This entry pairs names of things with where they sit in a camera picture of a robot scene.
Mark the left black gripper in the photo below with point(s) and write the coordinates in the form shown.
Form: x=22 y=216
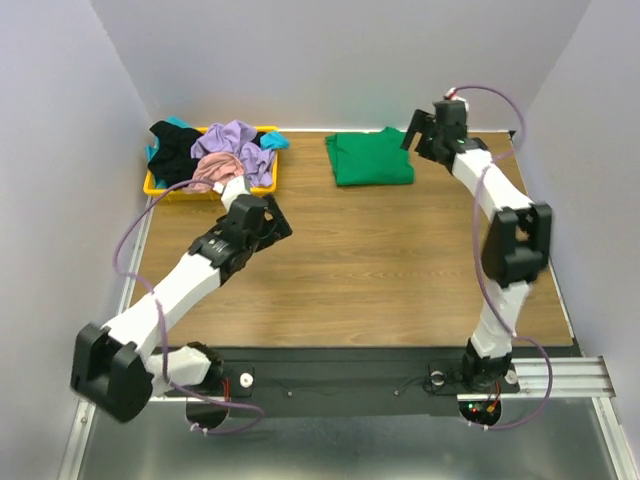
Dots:
x=272 y=225

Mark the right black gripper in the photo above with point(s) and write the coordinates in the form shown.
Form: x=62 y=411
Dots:
x=422 y=135

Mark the green t-shirt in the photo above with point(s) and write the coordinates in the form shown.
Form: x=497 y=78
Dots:
x=369 y=159

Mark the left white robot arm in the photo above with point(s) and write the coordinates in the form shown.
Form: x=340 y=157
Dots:
x=122 y=364

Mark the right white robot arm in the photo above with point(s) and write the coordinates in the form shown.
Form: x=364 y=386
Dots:
x=516 y=248

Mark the pink t-shirt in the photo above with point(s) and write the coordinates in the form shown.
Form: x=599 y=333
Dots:
x=214 y=171

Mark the yellow plastic bin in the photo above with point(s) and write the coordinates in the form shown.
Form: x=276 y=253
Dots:
x=160 y=192

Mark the teal t-shirt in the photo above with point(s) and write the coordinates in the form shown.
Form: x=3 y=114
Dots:
x=275 y=140

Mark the lavender t-shirt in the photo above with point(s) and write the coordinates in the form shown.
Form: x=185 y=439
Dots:
x=240 y=139

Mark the black t-shirt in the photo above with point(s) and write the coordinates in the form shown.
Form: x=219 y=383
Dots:
x=172 y=162

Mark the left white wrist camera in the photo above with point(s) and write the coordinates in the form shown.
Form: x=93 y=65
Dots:
x=230 y=190

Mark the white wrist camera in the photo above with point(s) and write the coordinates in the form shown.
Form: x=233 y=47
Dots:
x=453 y=95
x=230 y=190

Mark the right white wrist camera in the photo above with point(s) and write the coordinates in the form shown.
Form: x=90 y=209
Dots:
x=453 y=95

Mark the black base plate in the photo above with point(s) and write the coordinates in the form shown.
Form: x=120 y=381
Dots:
x=293 y=382

